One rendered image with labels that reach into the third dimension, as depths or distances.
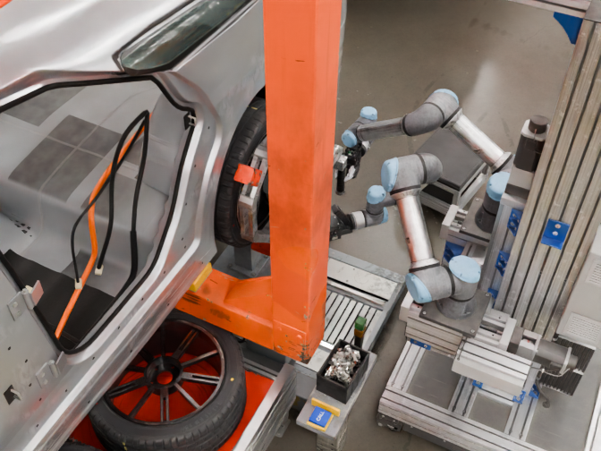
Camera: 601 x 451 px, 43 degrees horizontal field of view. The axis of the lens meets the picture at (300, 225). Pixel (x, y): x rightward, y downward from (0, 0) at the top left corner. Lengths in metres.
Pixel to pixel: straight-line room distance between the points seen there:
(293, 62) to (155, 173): 1.14
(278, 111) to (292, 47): 0.23
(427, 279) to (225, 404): 0.94
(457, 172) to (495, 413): 1.40
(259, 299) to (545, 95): 3.12
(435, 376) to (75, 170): 1.80
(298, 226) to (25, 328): 0.90
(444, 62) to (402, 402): 2.96
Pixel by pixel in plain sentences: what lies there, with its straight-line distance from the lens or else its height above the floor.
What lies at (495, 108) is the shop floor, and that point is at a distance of 5.34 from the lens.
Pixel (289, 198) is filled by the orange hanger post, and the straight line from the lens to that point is 2.48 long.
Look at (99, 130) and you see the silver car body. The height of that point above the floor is 1.05.
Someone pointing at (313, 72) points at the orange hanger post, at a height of 1.94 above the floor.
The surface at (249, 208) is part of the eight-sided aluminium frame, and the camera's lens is 3.14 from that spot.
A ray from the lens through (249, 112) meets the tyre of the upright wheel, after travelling 3.23.
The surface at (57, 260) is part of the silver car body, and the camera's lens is 3.28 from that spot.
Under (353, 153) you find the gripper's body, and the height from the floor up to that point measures 0.90.
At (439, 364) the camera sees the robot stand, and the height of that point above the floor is 0.21.
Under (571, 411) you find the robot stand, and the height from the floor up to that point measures 0.21.
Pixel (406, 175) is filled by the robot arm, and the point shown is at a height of 1.28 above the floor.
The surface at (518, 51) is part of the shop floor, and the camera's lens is 5.95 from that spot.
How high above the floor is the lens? 3.16
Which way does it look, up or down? 46 degrees down
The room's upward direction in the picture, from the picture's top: 1 degrees clockwise
